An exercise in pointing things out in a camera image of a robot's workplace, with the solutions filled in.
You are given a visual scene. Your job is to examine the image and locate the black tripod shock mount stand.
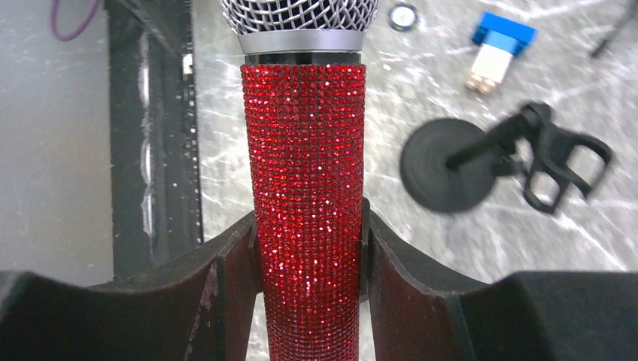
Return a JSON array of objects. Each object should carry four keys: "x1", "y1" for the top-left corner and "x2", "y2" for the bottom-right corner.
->
[{"x1": 590, "y1": 0, "x2": 638, "y2": 59}]

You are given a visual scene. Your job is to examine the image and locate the far black round mic stand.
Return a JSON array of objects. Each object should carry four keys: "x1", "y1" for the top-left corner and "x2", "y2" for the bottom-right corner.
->
[{"x1": 400, "y1": 102, "x2": 615, "y2": 214}]

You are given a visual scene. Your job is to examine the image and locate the blue and white toy block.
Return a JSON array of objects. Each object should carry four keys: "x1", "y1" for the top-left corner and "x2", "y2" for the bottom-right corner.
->
[{"x1": 465, "y1": 11, "x2": 536, "y2": 94}]

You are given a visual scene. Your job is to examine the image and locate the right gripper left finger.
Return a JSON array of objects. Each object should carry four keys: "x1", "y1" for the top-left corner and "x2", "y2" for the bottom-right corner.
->
[{"x1": 1, "y1": 214, "x2": 259, "y2": 360}]

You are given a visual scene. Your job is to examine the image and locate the small round disc near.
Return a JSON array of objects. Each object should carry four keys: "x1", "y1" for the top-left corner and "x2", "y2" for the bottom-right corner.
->
[{"x1": 387, "y1": 2, "x2": 419, "y2": 32}]

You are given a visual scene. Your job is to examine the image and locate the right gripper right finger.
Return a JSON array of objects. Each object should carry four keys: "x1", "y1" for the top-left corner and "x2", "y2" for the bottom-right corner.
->
[{"x1": 361, "y1": 202, "x2": 637, "y2": 360}]

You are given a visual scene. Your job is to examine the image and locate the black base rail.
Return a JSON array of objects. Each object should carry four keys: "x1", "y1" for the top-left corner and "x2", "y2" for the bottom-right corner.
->
[{"x1": 104, "y1": 1, "x2": 204, "y2": 280}]

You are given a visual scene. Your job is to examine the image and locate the red glitter microphone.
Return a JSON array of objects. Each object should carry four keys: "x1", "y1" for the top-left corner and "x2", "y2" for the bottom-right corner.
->
[{"x1": 219, "y1": 1, "x2": 379, "y2": 360}]

